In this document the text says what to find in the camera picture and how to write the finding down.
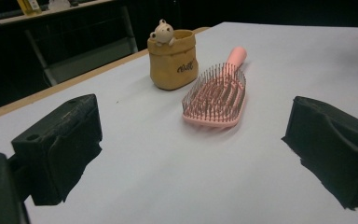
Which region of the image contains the white object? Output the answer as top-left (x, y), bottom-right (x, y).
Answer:
top-left (48, 0), bottom-right (73, 11)

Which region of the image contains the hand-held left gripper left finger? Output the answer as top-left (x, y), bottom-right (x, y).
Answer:
top-left (11, 93), bottom-right (103, 207)

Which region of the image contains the yellow holder with bear figure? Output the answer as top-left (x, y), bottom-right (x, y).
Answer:
top-left (146, 19), bottom-right (200, 91)

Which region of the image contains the pink hairbrush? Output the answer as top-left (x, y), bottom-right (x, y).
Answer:
top-left (181, 46), bottom-right (248, 129)

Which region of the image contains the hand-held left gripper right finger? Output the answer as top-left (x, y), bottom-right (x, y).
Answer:
top-left (281, 95), bottom-right (358, 210)

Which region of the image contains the yellow box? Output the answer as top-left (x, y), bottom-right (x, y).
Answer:
top-left (16, 0), bottom-right (43, 16)

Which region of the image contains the grey metal frame table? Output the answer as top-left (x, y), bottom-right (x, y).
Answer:
top-left (0, 0), bottom-right (139, 87)

